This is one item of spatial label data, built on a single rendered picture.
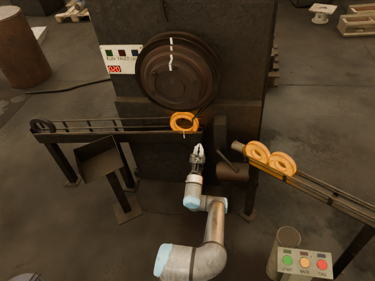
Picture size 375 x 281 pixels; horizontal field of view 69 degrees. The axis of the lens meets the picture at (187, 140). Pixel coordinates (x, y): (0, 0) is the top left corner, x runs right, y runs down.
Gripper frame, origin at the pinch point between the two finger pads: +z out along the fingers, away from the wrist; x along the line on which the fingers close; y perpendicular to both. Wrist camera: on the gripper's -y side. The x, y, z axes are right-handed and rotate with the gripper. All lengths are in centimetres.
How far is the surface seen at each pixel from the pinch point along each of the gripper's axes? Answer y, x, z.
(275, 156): 5.4, -42.8, -5.9
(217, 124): 0.7, -9.4, 15.1
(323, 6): -158, -145, 332
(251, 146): 0.7, -30.6, 1.7
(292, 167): 6, -51, -12
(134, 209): -69, 56, -27
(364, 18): -152, -195, 297
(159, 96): 27.4, 21.3, 15.1
